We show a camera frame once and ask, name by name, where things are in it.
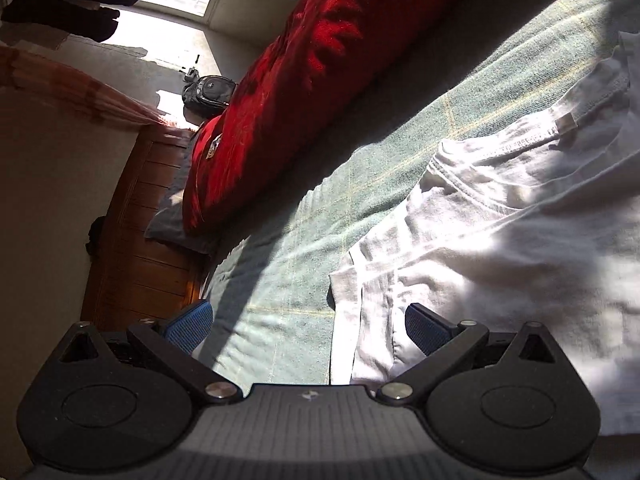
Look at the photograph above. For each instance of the wooden bed headboard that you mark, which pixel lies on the wooden bed headboard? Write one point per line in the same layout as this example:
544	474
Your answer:
140	240

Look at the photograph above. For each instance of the grey backpack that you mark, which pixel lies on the grey backpack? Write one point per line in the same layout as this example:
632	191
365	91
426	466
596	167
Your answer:
207	95

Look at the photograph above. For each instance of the green plaid blanket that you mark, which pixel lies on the green plaid blanket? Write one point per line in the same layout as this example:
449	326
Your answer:
285	280

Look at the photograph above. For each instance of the white T-shirt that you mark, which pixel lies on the white T-shirt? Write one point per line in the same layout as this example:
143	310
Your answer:
500	235

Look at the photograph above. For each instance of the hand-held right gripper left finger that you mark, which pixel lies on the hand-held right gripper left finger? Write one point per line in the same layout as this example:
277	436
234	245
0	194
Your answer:
192	325

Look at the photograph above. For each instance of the red duvet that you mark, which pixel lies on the red duvet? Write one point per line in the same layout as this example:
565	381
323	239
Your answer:
310	70

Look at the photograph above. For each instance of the grey pillow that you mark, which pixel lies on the grey pillow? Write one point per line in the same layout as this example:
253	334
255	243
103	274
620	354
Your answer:
170	225

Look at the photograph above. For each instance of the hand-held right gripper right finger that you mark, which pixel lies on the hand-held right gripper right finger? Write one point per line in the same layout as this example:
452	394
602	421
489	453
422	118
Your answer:
425	330

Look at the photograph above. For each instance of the small black cloth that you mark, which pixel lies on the small black cloth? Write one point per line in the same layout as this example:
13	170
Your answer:
96	235

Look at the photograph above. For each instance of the pink striped curtain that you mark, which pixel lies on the pink striped curtain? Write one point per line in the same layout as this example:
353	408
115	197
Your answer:
75	85

